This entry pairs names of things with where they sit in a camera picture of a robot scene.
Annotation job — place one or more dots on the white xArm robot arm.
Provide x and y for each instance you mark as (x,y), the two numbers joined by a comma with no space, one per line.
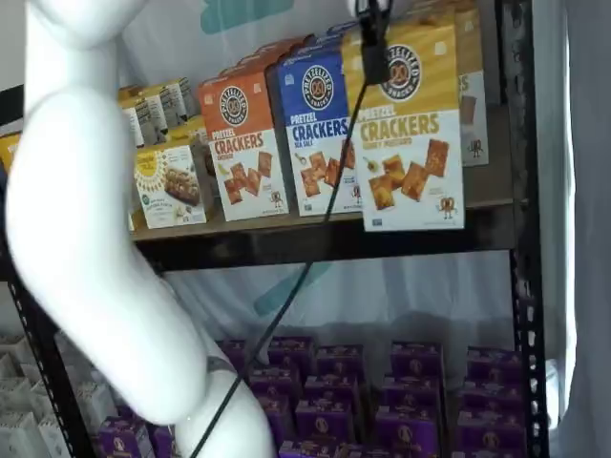
(71,191)

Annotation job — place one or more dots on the purple Annie's snack box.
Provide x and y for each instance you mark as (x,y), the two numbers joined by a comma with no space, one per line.
(124,439)
(413,396)
(234,358)
(164,443)
(417,362)
(331,393)
(277,381)
(494,398)
(291,353)
(410,434)
(277,415)
(324,422)
(494,365)
(339,365)
(305,451)

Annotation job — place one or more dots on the blue white pretzel cracker box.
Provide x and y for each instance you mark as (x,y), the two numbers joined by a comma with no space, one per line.
(341,29)
(310,95)
(324,45)

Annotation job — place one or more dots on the black metal shelving rack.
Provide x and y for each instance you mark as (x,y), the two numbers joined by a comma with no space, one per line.
(334,250)

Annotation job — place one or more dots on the orange white pretzel cracker box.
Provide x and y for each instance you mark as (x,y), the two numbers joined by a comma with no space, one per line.
(267,53)
(248,67)
(286,44)
(238,110)

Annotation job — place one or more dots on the brown wooden shelf board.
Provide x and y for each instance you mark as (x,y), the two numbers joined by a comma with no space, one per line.
(286,226)

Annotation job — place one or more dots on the white curtain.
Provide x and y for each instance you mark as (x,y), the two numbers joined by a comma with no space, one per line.
(582,238)

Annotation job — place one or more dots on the white yellow snack bar box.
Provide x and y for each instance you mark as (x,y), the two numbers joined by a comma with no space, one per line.
(167,191)

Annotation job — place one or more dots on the yellow white pretzel cracker box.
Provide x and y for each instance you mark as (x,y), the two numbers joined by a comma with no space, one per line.
(472,119)
(410,143)

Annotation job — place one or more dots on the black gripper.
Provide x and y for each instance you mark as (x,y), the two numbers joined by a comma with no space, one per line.
(374,9)

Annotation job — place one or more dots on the white paper carton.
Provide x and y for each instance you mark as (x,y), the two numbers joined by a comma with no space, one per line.
(21,436)
(14,367)
(55,443)
(19,398)
(10,344)
(95,405)

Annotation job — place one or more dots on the yellow box grey side panel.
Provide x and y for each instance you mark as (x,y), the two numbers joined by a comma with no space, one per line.
(150,117)
(132,126)

